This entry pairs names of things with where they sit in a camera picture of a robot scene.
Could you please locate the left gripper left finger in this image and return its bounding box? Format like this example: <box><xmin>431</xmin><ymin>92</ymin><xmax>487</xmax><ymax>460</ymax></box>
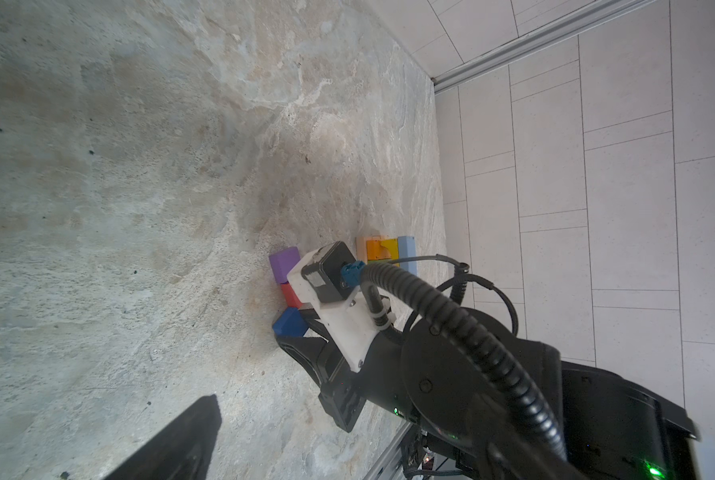
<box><xmin>107</xmin><ymin>395</ymin><xmax>222</xmax><ymax>480</ymax></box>

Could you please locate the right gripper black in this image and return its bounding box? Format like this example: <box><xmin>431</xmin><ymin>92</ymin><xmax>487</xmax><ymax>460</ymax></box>
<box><xmin>276</xmin><ymin>327</ymin><xmax>421</xmax><ymax>432</ymax></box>

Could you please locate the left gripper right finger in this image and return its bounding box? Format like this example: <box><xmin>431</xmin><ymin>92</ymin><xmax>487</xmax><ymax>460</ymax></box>
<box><xmin>471</xmin><ymin>407</ymin><xmax>585</xmax><ymax>479</ymax></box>

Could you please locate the blue wood cube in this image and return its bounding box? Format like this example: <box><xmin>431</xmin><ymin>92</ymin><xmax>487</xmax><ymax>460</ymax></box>
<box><xmin>273</xmin><ymin>307</ymin><xmax>309</xmax><ymax>337</ymax></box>

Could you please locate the red wood cube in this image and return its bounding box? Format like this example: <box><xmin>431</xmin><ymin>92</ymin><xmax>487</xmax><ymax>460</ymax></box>
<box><xmin>280</xmin><ymin>282</ymin><xmax>303</xmax><ymax>309</ymax></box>

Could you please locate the purple wood cube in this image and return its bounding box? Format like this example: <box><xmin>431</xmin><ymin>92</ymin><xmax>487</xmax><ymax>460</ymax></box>
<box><xmin>269</xmin><ymin>246</ymin><xmax>301</xmax><ymax>284</ymax></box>

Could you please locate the orange wood block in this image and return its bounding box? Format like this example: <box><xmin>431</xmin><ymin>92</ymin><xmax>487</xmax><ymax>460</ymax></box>
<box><xmin>365</xmin><ymin>239</ymin><xmax>385</xmax><ymax>262</ymax></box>

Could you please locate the yellow wood block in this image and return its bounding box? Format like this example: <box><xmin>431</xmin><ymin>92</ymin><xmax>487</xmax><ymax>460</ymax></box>
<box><xmin>379</xmin><ymin>238</ymin><xmax>399</xmax><ymax>260</ymax></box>

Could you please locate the light blue wood block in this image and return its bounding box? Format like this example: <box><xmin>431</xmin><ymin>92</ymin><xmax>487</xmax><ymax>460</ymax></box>
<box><xmin>397</xmin><ymin>236</ymin><xmax>419</xmax><ymax>275</ymax></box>

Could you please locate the natural wood block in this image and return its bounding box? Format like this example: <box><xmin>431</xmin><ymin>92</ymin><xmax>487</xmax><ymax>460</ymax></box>
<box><xmin>356</xmin><ymin>236</ymin><xmax>383</xmax><ymax>262</ymax></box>

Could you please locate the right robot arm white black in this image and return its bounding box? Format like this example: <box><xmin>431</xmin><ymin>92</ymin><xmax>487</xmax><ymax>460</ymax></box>
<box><xmin>273</xmin><ymin>309</ymin><xmax>715</xmax><ymax>479</ymax></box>

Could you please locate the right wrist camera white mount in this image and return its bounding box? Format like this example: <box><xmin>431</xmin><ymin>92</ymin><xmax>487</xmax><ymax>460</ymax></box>
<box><xmin>287</xmin><ymin>241</ymin><xmax>395</xmax><ymax>373</ymax></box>

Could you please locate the aluminium mounting rail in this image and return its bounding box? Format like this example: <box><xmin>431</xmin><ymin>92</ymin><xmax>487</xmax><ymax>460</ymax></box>
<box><xmin>363</xmin><ymin>423</ymin><xmax>419</xmax><ymax>480</ymax></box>

